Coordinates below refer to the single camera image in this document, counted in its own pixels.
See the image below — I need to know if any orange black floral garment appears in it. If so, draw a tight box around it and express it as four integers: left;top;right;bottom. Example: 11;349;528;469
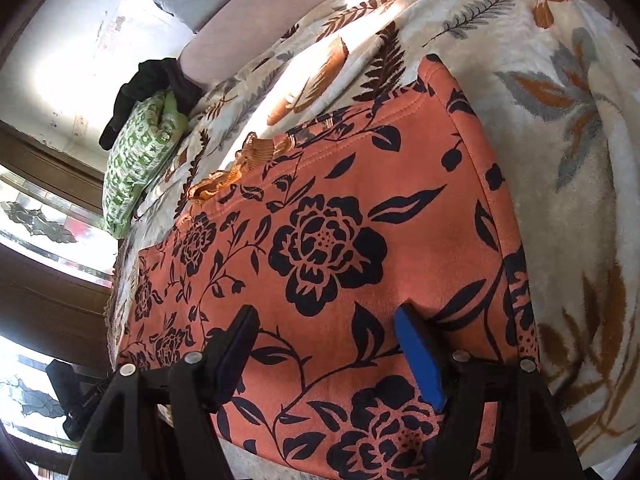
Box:
117;55;537;479

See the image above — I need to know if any green white patterned pillow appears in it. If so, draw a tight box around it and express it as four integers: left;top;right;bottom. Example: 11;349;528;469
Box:
102;90;188;240

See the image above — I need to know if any black garment on pillow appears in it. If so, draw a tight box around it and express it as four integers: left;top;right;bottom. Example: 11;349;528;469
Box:
99;58;204;151

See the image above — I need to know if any cream leaf pattern blanket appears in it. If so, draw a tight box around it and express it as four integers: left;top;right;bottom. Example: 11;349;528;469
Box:
107;0;639;466

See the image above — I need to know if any pink bed headboard cushion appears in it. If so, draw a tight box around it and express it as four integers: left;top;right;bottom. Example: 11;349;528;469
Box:
179;0;362;89

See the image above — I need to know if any brown wooden window frame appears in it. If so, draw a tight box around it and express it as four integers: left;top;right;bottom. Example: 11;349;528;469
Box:
1;124;117;479

